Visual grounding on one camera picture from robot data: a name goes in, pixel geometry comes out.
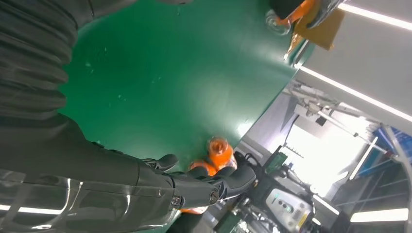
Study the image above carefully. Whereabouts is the green table mat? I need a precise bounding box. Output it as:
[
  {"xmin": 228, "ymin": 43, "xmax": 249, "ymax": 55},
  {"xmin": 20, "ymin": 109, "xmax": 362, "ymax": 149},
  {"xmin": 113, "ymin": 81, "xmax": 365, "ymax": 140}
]
[{"xmin": 58, "ymin": 0, "xmax": 317, "ymax": 233}]

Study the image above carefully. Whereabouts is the white metal frame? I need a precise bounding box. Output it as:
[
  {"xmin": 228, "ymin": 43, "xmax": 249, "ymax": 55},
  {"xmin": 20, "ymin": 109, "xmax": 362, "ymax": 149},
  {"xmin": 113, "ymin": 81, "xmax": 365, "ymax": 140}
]
[{"xmin": 282, "ymin": 80, "xmax": 397, "ymax": 159}]

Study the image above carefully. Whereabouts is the brown cardboard piece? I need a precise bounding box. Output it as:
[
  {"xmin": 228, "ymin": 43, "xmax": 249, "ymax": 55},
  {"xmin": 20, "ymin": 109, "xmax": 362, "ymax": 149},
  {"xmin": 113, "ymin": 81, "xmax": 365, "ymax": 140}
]
[{"xmin": 293, "ymin": 8, "xmax": 345, "ymax": 51}]

